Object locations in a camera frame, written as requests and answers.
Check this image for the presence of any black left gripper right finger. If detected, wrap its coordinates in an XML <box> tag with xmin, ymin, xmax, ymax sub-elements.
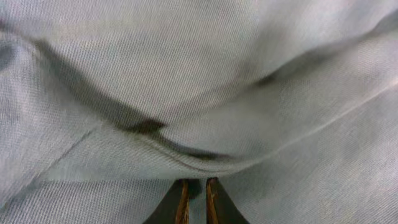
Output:
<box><xmin>206</xmin><ymin>177</ymin><xmax>249</xmax><ymax>224</ymax></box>

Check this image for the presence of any blue polo shirt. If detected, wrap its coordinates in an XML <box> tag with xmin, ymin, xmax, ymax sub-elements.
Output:
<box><xmin>1</xmin><ymin>1</ymin><xmax>397</xmax><ymax>223</ymax></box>

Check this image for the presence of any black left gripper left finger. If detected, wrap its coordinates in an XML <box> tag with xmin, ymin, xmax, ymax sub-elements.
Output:
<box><xmin>144</xmin><ymin>179</ymin><xmax>190</xmax><ymax>224</ymax></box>

